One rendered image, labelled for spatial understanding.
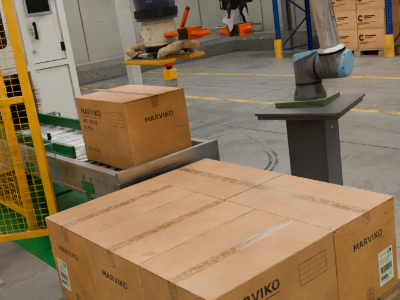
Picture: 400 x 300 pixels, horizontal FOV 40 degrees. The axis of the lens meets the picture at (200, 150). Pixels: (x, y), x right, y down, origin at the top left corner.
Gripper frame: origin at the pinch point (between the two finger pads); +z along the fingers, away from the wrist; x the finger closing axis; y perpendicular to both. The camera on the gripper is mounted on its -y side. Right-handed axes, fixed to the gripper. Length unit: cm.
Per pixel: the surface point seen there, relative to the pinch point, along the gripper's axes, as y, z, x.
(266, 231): -40, 73, 36
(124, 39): 351, 16, -157
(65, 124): 243, 70, -20
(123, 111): 75, 38, 21
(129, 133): 73, 49, 21
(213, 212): -7, 73, 34
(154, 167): 65, 70, 14
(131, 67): 348, 47, -157
